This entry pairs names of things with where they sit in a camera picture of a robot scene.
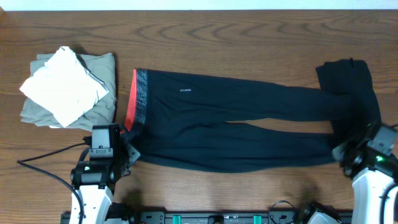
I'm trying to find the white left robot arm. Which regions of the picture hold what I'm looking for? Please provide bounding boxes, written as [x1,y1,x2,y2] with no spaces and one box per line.
[69,143,139,223]

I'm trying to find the black leggings with red waistband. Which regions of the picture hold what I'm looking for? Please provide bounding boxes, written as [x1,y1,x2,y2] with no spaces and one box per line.
[124,69,354,173]

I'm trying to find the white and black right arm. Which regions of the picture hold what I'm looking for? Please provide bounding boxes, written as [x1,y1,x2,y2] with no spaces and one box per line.
[295,123,397,224]

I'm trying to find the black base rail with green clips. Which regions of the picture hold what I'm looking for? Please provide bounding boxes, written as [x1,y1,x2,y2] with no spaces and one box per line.
[60,200,352,224]

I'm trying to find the white folded shirt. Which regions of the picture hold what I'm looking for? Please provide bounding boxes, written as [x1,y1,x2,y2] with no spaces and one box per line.
[20,46,109,128]

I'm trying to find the grey-green folded garment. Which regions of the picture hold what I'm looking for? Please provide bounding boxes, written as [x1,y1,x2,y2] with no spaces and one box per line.
[20,53,116,131]

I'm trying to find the black folded garment at right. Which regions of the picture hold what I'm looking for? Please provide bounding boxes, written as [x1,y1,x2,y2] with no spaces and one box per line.
[315,58,381,143]

